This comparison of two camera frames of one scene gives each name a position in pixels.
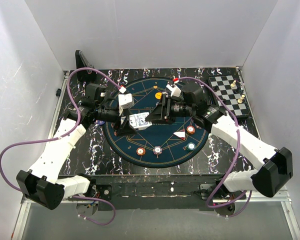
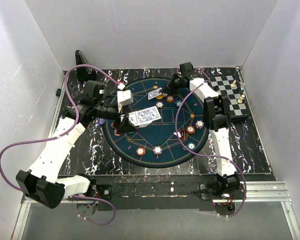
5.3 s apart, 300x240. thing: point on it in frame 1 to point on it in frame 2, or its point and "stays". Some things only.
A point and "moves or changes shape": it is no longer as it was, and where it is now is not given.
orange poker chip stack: (141, 151) stays
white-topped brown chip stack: (157, 150) stays
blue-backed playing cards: (140, 119) moves or changes shape
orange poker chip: (190, 129) stays
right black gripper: (162, 113) to (170, 88)
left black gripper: (125, 128) stays
